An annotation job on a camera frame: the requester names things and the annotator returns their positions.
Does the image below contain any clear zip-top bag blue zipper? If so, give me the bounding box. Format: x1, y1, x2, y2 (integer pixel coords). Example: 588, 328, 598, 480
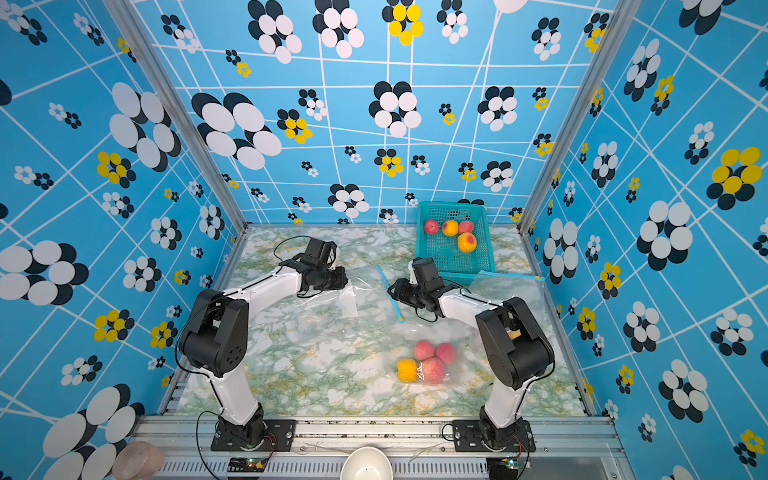
468, 271, 551, 332

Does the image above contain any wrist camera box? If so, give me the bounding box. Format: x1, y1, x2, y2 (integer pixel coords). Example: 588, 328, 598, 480
303, 238, 337, 268
411, 257, 445, 293

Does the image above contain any pink translucent object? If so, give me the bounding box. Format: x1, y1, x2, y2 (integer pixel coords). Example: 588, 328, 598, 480
112, 441, 166, 480

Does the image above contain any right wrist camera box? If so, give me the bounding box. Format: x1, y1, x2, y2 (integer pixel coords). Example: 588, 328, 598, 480
411, 257, 445, 293

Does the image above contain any yellow orange peach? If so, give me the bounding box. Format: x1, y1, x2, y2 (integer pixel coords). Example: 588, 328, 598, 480
397, 358, 419, 383

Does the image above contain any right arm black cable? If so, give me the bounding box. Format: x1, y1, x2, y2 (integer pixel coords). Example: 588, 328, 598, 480
443, 275, 558, 385

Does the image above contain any white bowl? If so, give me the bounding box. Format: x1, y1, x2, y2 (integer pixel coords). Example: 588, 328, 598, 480
340, 446, 394, 480

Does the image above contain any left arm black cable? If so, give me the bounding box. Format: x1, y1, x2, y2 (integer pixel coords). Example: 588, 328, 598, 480
272, 235, 313, 262

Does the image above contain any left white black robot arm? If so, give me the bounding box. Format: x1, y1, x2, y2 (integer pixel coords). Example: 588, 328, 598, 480
178, 266, 348, 451

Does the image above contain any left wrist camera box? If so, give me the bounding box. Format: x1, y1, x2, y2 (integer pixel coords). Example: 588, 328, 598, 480
303, 238, 337, 268

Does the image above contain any aluminium front rail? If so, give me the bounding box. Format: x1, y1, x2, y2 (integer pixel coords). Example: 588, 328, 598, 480
133, 415, 635, 479

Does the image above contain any teal plastic basket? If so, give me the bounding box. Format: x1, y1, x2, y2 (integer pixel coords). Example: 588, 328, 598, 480
416, 202, 496, 285

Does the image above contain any pink peach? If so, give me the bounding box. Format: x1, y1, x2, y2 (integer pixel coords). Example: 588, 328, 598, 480
413, 340, 435, 362

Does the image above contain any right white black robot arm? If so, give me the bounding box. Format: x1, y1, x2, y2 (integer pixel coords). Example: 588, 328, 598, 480
388, 278, 556, 453

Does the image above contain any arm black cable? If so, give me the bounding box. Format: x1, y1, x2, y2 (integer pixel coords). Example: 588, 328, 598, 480
272, 235, 313, 262
443, 275, 558, 385

